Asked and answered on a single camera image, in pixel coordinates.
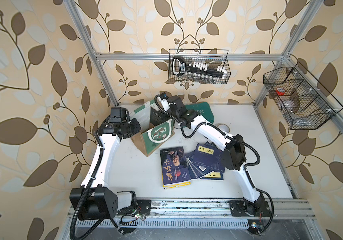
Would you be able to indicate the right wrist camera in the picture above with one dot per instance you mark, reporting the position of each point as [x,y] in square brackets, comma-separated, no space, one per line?
[163,96]

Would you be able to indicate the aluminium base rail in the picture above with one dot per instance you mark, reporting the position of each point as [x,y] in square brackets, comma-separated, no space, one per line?
[210,214]

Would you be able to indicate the navy blue book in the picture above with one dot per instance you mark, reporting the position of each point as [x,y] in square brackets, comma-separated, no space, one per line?
[201,173]
[208,157]

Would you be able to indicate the black socket set holder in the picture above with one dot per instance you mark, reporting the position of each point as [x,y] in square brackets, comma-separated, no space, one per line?
[190,66]

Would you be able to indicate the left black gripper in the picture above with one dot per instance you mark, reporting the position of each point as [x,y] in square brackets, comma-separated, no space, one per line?
[136,128]

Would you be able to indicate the top navy blue book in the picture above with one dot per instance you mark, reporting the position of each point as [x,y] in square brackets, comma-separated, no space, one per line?
[208,157]

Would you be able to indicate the red tape roll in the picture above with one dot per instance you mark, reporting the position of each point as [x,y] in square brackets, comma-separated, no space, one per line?
[280,91]

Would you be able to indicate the dark purple illustrated book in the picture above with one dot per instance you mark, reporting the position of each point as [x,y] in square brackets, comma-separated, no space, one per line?
[174,166]

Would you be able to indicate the back black wire basket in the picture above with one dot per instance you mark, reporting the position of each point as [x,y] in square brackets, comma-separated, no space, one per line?
[221,55]

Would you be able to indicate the side black wire basket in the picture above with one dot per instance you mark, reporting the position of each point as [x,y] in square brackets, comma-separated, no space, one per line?
[308,103]

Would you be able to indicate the green plastic tool case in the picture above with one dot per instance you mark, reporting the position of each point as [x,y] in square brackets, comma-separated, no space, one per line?
[204,109]

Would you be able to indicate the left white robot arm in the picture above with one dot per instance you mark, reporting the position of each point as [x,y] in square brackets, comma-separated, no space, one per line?
[93,200]

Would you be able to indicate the tan book black cover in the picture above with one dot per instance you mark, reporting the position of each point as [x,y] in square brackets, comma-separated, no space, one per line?
[158,117]

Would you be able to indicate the yellow cartoon book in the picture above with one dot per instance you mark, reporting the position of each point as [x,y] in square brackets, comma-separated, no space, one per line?
[182,184]

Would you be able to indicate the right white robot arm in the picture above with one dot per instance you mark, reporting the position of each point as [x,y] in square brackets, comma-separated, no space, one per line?
[237,155]

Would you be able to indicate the yellow tape roll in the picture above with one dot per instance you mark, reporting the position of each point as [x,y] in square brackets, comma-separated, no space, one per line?
[223,127]

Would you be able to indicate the bottom navy blue book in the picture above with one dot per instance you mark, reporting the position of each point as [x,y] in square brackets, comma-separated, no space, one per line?
[201,173]

